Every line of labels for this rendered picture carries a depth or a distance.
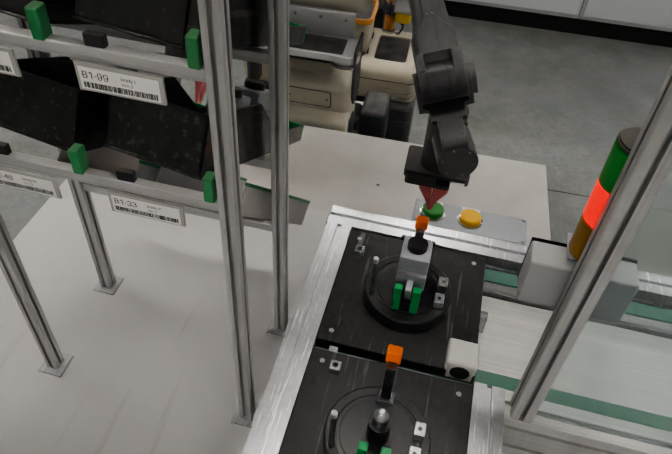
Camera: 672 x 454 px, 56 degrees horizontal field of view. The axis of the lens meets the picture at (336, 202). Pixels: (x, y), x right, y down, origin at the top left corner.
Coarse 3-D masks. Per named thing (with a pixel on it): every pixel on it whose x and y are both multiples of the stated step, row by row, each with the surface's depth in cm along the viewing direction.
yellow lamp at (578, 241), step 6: (582, 216) 68; (582, 222) 67; (576, 228) 69; (582, 228) 67; (588, 228) 66; (576, 234) 69; (582, 234) 67; (588, 234) 67; (570, 240) 71; (576, 240) 69; (582, 240) 68; (570, 246) 70; (576, 246) 69; (582, 246) 68; (570, 252) 70; (576, 252) 69; (576, 258) 69
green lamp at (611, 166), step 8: (616, 144) 61; (616, 152) 60; (624, 152) 60; (608, 160) 62; (616, 160) 60; (624, 160) 60; (608, 168) 62; (616, 168) 61; (600, 176) 64; (608, 176) 62; (616, 176) 61; (608, 184) 62; (608, 192) 62
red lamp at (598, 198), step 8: (600, 184) 64; (592, 192) 65; (600, 192) 64; (592, 200) 65; (600, 200) 64; (592, 208) 65; (600, 208) 64; (584, 216) 67; (592, 216) 65; (592, 224) 66
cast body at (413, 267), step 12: (408, 240) 94; (420, 240) 93; (408, 252) 93; (420, 252) 92; (408, 264) 93; (420, 264) 92; (396, 276) 94; (408, 276) 94; (420, 276) 93; (408, 288) 93
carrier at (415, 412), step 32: (320, 352) 93; (320, 384) 89; (352, 384) 89; (416, 384) 90; (448, 384) 90; (320, 416) 85; (352, 416) 84; (384, 416) 78; (416, 416) 84; (448, 416) 86; (288, 448) 82; (320, 448) 82; (352, 448) 80; (384, 448) 75; (416, 448) 79; (448, 448) 83
